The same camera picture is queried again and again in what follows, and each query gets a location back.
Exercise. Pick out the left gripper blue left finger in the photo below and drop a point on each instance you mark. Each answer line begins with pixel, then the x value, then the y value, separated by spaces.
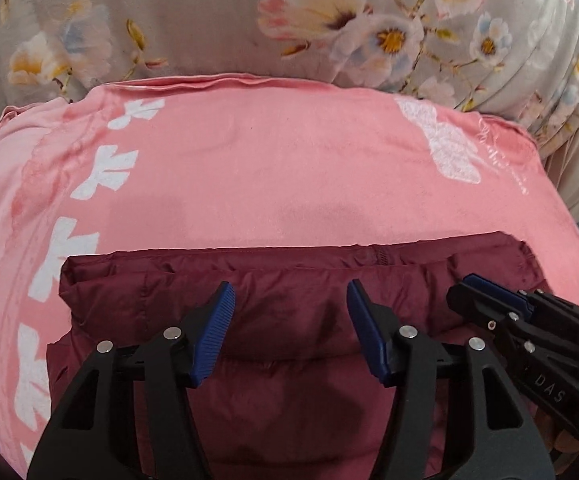
pixel 206 329

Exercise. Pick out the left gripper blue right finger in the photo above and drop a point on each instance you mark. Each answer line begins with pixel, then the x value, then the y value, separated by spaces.
pixel 375 326

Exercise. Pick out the pink blanket with white bows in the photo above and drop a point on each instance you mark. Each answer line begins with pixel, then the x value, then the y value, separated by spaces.
pixel 242 162

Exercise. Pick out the maroon quilted puffer jacket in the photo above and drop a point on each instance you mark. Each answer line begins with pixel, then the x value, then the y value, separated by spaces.
pixel 291 396

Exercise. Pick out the grey floral plush blanket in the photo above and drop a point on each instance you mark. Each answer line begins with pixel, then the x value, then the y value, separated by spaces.
pixel 518 59

